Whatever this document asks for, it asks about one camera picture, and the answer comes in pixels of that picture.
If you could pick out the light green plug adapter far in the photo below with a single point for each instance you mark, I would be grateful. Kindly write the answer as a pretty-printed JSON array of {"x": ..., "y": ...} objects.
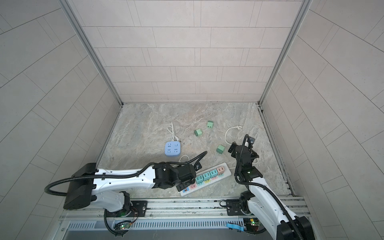
[{"x": 210, "y": 124}]

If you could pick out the blue tape piece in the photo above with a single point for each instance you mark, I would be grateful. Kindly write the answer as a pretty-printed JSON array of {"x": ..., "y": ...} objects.
[{"x": 235, "y": 227}]

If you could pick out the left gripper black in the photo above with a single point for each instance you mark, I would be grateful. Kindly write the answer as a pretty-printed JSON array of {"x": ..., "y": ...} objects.
[{"x": 186, "y": 185}]

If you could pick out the teal plug adapter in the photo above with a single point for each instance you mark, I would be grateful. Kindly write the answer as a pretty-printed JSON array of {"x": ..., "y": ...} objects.
[
  {"x": 199, "y": 179},
  {"x": 206, "y": 176},
  {"x": 213, "y": 173}
]

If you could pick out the green plug adapter right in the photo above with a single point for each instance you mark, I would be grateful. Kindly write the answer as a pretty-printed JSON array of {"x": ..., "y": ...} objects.
[{"x": 220, "y": 149}]

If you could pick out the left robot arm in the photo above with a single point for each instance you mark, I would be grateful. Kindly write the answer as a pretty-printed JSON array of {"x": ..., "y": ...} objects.
[{"x": 107, "y": 188}]

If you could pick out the pink plug adapter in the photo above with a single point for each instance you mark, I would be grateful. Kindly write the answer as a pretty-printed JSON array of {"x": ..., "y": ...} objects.
[{"x": 220, "y": 170}]

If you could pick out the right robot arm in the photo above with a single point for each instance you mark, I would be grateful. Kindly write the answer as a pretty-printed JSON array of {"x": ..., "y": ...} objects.
[{"x": 259, "y": 200}]

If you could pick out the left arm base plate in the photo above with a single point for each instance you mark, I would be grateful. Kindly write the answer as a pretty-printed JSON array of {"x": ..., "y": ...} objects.
[{"x": 133, "y": 209}]

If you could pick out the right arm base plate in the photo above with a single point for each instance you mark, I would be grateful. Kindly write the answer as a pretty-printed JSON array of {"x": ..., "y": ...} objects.
[{"x": 237, "y": 207}]

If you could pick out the aluminium rail frame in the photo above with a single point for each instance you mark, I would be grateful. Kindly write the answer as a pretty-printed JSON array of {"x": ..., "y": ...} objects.
[{"x": 185, "y": 208}]

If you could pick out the right circuit board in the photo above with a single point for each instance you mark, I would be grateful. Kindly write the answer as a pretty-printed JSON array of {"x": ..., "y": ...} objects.
[{"x": 252, "y": 225}]

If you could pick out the left circuit board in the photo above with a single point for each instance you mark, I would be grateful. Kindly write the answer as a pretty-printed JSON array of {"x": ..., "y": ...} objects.
[{"x": 122, "y": 226}]

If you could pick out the blue square power socket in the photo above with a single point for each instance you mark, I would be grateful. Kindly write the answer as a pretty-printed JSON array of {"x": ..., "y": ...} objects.
[{"x": 172, "y": 148}]

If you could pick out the white long power strip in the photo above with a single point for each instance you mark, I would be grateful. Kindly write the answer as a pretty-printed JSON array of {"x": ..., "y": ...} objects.
[{"x": 194, "y": 187}]

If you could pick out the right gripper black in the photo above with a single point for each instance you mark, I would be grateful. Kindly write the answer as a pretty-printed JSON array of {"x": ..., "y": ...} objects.
[{"x": 234, "y": 153}]

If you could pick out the circuit board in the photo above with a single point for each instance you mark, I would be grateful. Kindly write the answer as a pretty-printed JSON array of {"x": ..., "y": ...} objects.
[
  {"x": 252, "y": 225},
  {"x": 122, "y": 226}
]

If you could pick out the green plug adapter left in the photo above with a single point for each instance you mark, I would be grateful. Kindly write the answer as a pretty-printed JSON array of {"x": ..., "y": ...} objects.
[{"x": 198, "y": 132}]

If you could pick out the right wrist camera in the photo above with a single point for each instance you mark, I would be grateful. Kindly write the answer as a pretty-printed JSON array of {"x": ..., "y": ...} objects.
[{"x": 249, "y": 142}]

